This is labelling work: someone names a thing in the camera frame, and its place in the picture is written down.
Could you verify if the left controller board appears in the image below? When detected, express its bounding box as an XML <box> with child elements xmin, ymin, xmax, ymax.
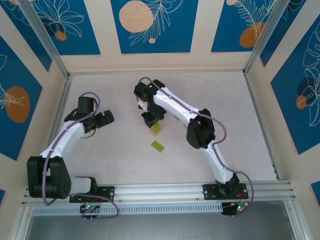
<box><xmin>79</xmin><ymin>202</ymin><xmax>102</xmax><ymax>216</ymax></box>

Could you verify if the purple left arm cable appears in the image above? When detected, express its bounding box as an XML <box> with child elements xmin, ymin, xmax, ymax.
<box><xmin>42</xmin><ymin>91</ymin><xmax>120</xmax><ymax>221</ymax></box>

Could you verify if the controller board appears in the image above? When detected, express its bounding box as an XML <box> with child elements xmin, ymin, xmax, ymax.
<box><xmin>221</xmin><ymin>201</ymin><xmax>250</xmax><ymax>217</ymax></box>
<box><xmin>79</xmin><ymin>202</ymin><xmax>102</xmax><ymax>216</ymax></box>

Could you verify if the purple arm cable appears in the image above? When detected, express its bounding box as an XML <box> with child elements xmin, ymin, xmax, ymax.
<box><xmin>138</xmin><ymin>76</ymin><xmax>256</xmax><ymax>209</ymax></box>
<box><xmin>42</xmin><ymin>91</ymin><xmax>120</xmax><ymax>221</ymax></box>

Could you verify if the right controller board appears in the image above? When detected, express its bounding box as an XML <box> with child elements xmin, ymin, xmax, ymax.
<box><xmin>221</xmin><ymin>201</ymin><xmax>250</xmax><ymax>217</ymax></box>

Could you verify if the grey metal panel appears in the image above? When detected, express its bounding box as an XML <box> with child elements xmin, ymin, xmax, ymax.
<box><xmin>23</xmin><ymin>199</ymin><xmax>305</xmax><ymax>240</ymax></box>

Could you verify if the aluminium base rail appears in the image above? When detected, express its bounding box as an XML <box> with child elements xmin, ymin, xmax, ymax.
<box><xmin>21</xmin><ymin>180</ymin><xmax>298</xmax><ymax>208</ymax></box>

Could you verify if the slotted grey cable duct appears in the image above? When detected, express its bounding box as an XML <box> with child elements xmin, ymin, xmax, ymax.
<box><xmin>31</xmin><ymin>201</ymin><xmax>224</xmax><ymax>217</ymax></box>

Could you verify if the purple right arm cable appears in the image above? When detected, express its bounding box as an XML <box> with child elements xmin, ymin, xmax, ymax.
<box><xmin>138</xmin><ymin>76</ymin><xmax>256</xmax><ymax>209</ymax></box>

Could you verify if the aluminium frame post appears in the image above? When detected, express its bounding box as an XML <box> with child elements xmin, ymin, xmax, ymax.
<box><xmin>17</xmin><ymin>0</ymin><xmax>70</xmax><ymax>79</ymax></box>
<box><xmin>243</xmin><ymin>0</ymin><xmax>286</xmax><ymax>76</ymax></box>

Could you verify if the aluminium side rail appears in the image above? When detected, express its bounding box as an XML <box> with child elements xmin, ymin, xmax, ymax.
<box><xmin>34</xmin><ymin>74</ymin><xmax>74</xmax><ymax>187</ymax></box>
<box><xmin>243</xmin><ymin>73</ymin><xmax>282</xmax><ymax>181</ymax></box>

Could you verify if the long green lego brick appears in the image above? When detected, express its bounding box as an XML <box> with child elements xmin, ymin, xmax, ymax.
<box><xmin>150</xmin><ymin>140</ymin><xmax>166</xmax><ymax>153</ymax></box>

